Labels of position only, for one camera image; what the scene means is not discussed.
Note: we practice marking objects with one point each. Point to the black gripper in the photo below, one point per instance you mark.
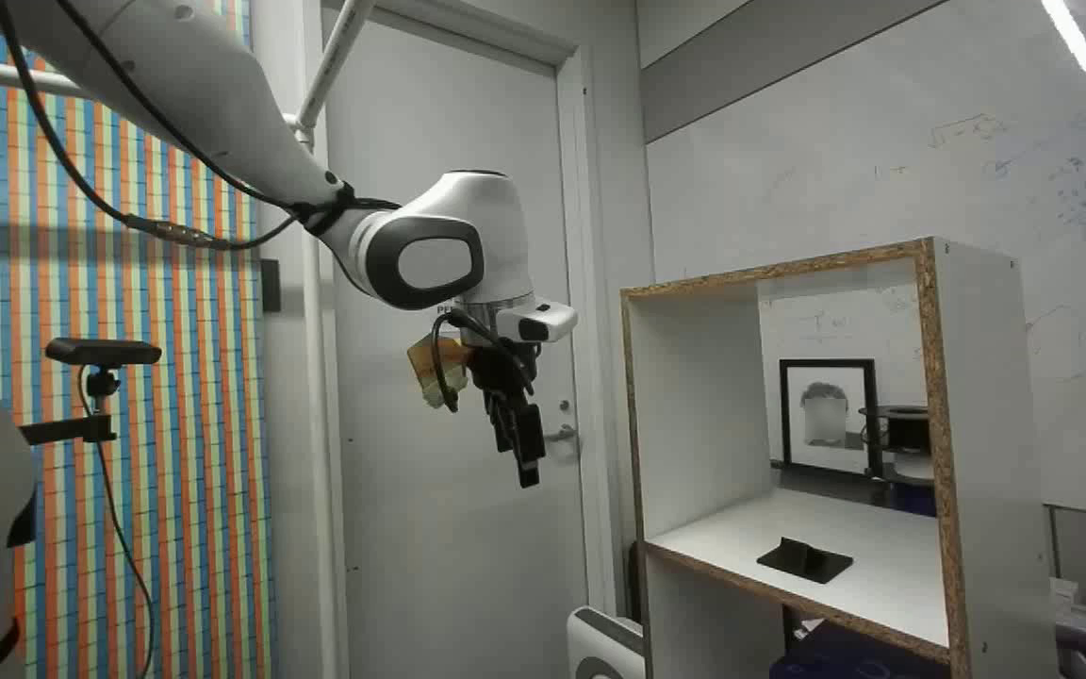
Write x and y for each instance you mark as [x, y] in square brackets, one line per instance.
[492, 368]

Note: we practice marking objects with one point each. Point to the black square object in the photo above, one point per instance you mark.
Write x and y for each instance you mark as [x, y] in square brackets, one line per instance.
[804, 560]

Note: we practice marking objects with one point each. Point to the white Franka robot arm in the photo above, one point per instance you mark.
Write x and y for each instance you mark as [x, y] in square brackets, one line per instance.
[191, 76]

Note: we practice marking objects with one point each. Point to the white chipboard shelf unit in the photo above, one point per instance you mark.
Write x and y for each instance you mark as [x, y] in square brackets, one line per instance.
[983, 502]

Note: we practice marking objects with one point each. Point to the white door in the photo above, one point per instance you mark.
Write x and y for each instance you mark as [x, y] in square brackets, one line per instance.
[442, 502]

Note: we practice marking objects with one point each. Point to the yellow tape wad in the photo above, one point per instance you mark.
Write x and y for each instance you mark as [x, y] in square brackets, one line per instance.
[426, 371]

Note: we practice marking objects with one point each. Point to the white air purifier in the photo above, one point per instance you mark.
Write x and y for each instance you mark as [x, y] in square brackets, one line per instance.
[604, 642]

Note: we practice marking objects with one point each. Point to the black framed portrait picture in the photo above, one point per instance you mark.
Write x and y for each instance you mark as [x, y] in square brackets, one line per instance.
[832, 417]

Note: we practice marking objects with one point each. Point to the colourful striped curtain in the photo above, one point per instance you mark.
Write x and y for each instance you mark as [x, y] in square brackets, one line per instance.
[128, 379]

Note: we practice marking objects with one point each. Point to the white light strip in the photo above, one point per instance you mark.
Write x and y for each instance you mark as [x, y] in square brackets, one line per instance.
[1081, 49]

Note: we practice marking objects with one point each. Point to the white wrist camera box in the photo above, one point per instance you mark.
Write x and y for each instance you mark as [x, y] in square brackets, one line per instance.
[541, 321]

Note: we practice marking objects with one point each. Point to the black device behind frame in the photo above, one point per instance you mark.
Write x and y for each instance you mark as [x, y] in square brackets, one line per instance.
[906, 439]

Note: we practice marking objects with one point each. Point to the black camera on stand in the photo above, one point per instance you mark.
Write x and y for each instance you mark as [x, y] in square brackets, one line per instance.
[99, 361]

